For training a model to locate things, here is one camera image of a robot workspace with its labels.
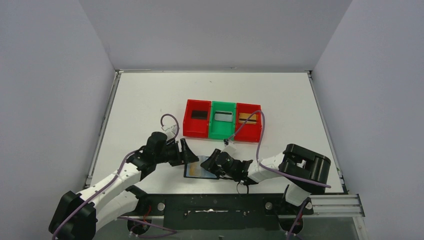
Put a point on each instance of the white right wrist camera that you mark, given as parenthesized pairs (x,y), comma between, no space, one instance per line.
(229,147)

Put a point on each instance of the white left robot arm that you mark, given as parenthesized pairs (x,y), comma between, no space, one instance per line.
(80,215)

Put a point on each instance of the black leather card holder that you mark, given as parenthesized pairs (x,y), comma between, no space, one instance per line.
(202,159)

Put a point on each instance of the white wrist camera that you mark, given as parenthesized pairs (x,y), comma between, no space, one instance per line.
(229,147)
(170,131)

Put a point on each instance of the silver magnetic stripe card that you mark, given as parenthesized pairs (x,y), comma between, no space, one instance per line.
(223,116)

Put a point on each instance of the green plastic bin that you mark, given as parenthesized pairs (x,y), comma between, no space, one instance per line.
(219,130)

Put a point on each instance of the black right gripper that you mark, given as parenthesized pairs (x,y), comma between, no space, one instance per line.
(210,164)

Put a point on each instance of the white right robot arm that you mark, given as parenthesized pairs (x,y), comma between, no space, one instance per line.
(307,170)

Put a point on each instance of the red plastic bin right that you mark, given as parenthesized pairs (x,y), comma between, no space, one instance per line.
(252,129)

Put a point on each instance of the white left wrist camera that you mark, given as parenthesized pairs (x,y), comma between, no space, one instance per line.
(170,131)

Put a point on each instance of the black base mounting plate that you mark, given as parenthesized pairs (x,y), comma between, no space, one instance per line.
(267,211)

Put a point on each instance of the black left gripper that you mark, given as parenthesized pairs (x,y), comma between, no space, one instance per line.
(180,152)

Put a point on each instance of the red plastic bin left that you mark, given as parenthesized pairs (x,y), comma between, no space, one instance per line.
(196,128)

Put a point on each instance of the black card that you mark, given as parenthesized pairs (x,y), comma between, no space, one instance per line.
(199,114)

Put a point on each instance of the red plastic bin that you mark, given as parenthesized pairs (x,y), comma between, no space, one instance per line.
(196,128)
(252,129)

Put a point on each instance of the gold VIP card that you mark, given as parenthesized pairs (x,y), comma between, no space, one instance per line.
(247,118)

